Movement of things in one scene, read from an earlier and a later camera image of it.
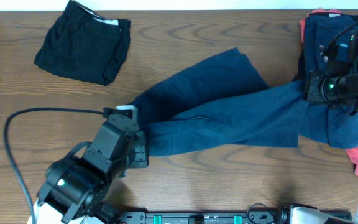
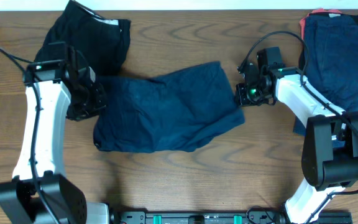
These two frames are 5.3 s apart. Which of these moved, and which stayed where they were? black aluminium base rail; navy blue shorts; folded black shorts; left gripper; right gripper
Moved: navy blue shorts; left gripper; right gripper
Stayed: folded black shorts; black aluminium base rail
